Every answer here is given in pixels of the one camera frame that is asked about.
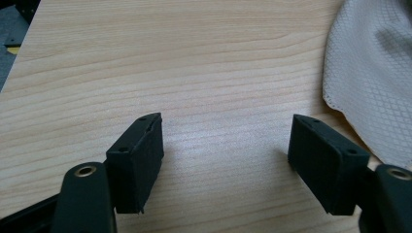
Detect grey diamond-pattern cloth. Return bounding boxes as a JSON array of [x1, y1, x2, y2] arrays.
[[322, 0, 412, 171]]

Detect black metal stand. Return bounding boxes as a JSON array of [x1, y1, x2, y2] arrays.
[[14, 0, 42, 24]]

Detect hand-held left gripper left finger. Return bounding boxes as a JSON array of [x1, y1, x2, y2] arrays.
[[106, 112, 165, 215]]

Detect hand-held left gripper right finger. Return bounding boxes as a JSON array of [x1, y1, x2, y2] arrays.
[[287, 114, 370, 216]]

